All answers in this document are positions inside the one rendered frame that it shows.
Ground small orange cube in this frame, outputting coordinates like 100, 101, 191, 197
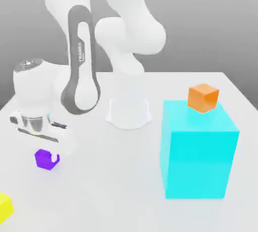
187, 83, 220, 114

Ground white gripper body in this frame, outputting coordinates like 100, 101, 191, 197
16, 127, 76, 157

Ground large cyan box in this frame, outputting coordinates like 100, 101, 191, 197
160, 100, 240, 200

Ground small yellow cube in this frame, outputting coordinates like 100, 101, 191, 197
0, 192, 15, 225

